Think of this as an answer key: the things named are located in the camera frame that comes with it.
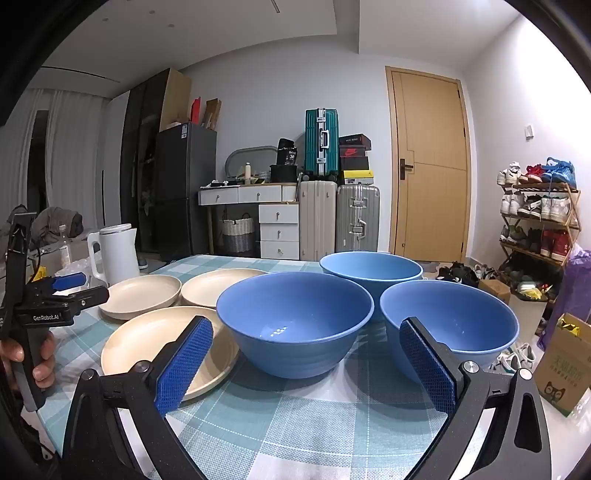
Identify large brown cardboard sheet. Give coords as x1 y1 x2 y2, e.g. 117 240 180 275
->
159 68 192 132

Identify teal checked tablecloth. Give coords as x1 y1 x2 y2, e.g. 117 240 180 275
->
34 255 490 480

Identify oval grey-framed mirror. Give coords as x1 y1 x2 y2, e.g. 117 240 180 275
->
225 146 280 183

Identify white sheer curtain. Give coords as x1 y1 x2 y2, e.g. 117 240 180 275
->
25 88 114 232

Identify rows of assorted shoes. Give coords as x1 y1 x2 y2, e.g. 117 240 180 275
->
497 159 578 284

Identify white green-trim sneaker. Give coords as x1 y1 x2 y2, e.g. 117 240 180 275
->
512 342 539 370
489 348 522 374

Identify black storage box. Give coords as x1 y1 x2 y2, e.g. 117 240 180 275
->
270 164 301 183

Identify white dressing table with drawers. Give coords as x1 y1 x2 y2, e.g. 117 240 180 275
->
198 182 301 260

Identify white electric kettle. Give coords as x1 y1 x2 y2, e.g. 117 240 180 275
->
87 223 139 288

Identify clear plastic water bottle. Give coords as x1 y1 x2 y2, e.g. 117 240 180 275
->
58 224 71 268

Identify dark glass cabinet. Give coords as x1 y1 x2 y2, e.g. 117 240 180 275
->
121 69 171 252

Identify purple bag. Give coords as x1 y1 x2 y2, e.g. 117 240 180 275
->
538 249 591 352

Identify small brown cardboard box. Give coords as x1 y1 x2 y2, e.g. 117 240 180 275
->
478 278 512 305

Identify cardboard box with cat print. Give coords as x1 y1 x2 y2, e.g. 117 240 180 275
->
534 313 591 418

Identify teal suitcase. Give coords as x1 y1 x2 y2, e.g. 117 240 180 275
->
304 109 340 178

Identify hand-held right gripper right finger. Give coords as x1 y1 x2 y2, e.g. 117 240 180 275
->
398 316 552 480

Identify blue bowl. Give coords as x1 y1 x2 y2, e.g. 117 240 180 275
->
216 271 375 380
379 280 520 391
320 251 424 324

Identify woven laundry basket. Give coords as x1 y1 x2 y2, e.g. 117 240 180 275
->
219 213 256 252

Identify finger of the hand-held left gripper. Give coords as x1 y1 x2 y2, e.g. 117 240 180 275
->
32 285 110 320
28 271 88 297

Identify person's left hand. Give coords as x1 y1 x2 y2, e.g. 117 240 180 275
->
0 331 57 394

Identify beige suitcase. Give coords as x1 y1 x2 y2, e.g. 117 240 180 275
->
299 180 338 262

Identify beige plate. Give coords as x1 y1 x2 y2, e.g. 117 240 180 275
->
99 275 183 321
180 268 271 309
100 306 241 403

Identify grey clothing pile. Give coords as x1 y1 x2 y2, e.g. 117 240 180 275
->
34 207 86 241

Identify dark grey refrigerator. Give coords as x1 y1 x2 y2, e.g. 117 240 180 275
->
154 122 218 261

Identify brown paper carton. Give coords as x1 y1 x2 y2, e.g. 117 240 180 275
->
203 98 222 130

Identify silver suitcase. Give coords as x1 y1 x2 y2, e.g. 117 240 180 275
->
335 185 381 254

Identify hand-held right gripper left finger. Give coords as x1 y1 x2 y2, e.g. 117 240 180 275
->
61 315 214 480

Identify black printed pouch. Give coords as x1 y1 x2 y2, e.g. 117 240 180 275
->
277 137 298 167

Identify scattered group of sneakers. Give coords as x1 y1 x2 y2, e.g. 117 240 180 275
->
434 261 490 284

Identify wooden door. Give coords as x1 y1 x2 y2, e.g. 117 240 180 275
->
385 66 472 265

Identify clear plastic bag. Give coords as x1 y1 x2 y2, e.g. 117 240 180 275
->
60 258 105 282

